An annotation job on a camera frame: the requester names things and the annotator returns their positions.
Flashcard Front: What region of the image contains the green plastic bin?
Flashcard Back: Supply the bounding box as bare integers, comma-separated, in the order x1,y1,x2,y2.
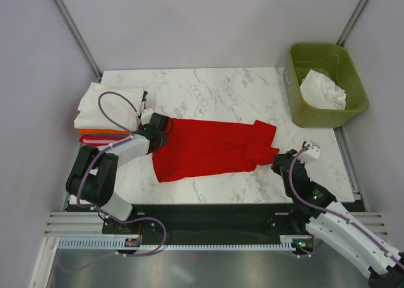
283,42,369,128

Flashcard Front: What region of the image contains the white folded t shirt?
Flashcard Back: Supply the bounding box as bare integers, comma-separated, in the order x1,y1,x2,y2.
74,83,145,130

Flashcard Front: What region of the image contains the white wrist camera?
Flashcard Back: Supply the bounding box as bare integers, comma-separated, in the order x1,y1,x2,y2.
299,141,320,164
140,108,153,125

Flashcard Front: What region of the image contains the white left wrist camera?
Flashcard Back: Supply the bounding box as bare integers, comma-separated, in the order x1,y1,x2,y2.
140,108,153,125

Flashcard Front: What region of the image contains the aluminium frame post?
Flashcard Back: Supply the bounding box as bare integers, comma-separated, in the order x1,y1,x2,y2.
336,0,371,47
51,0,102,81

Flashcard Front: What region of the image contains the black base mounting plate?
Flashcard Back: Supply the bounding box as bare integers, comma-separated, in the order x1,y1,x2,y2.
64,201,329,247

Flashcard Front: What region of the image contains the white crumpled t shirt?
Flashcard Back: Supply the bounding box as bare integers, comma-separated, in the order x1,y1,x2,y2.
300,69,347,110

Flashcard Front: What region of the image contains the left aluminium frame post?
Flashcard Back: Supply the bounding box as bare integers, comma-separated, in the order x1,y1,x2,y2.
51,0,102,81

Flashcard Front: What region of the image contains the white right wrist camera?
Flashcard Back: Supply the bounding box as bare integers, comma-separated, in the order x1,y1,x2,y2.
299,141,320,164

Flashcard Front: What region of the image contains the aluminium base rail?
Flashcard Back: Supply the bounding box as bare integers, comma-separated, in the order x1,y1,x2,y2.
44,212,388,237

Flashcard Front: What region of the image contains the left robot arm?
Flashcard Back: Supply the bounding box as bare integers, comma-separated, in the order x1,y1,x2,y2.
66,109,174,233

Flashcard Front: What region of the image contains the right aluminium frame post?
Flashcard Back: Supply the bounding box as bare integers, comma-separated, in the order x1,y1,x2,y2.
336,0,371,47

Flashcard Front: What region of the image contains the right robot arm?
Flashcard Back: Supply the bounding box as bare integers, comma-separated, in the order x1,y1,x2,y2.
271,147,403,287

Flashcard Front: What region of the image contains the white slotted cable duct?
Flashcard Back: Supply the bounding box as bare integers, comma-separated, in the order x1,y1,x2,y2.
57,235,313,251

